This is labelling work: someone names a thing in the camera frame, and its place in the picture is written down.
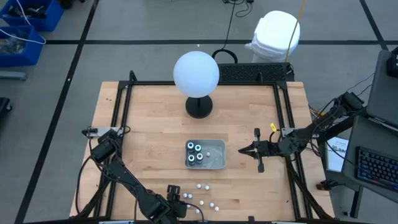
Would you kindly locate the grey plastic bin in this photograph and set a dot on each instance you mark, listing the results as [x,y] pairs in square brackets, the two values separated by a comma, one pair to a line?
[216,161]

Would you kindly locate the large green-tipped coloring bottle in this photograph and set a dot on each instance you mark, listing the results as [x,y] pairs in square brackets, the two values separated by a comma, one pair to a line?
[197,147]

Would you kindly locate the black box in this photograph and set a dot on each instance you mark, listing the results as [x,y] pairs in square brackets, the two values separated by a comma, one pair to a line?
[393,65]

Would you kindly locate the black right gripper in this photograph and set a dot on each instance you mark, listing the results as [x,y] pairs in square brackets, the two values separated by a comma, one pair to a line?
[267,148]

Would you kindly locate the grey desk panel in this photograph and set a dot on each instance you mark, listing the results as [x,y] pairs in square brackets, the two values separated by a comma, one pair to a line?
[382,93]

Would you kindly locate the blue crate with black items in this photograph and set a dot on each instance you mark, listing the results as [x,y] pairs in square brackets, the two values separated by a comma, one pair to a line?
[53,18]

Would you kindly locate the grey desk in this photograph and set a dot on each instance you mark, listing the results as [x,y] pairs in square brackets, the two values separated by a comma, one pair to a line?
[357,137]

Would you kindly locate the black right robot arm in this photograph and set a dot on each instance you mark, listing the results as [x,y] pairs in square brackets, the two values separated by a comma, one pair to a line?
[323,126]

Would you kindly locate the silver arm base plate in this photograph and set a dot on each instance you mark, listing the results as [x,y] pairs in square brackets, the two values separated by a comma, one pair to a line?
[104,130]
[287,132]

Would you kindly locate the black floor clamp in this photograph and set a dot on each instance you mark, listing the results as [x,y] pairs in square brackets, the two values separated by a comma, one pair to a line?
[325,185]

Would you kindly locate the black aluminium table frame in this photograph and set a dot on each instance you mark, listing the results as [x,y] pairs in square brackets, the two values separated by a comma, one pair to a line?
[248,83]

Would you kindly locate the large black-tipped coloring bottle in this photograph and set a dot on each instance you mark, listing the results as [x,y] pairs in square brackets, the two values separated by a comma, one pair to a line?
[191,158]

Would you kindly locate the large purple-tipped coloring bottle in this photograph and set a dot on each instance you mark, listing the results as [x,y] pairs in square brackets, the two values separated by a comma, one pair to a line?
[199,157]

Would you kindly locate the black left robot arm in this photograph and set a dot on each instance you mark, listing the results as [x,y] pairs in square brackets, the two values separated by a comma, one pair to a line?
[130,183]

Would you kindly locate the white paper sheet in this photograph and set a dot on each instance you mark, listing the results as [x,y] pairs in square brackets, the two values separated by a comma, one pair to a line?
[335,158]

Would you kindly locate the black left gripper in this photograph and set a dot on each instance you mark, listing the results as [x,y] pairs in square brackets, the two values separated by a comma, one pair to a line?
[174,193]

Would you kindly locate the grey metal floor bar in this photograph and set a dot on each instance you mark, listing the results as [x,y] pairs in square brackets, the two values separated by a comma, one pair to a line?
[12,75]

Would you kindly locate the blue plastic crate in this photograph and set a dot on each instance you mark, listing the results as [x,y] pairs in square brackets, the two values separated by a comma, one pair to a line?
[31,53]

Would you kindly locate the white covered bin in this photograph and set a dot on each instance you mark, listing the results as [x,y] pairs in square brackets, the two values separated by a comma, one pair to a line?
[273,34]

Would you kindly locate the large blue-tipped coloring bottle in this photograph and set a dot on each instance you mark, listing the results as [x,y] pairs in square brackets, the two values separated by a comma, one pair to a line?
[190,145]

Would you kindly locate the black backlit keyboard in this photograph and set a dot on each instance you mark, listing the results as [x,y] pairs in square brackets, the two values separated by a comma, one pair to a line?
[376,168]

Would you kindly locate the black perforated equipment case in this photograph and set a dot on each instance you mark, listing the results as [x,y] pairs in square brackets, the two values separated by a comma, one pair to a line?
[252,73]

